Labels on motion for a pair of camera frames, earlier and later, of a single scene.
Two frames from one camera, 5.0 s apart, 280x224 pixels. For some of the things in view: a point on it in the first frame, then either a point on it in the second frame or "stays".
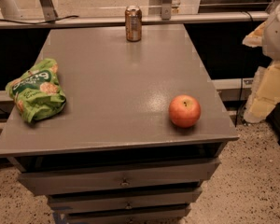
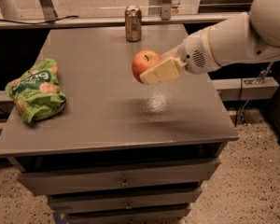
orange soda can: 133,22 stays
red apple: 184,111 → 142,61
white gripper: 278,36 → 196,53
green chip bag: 36,91 stays
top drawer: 119,178 stays
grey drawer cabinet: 112,154 stays
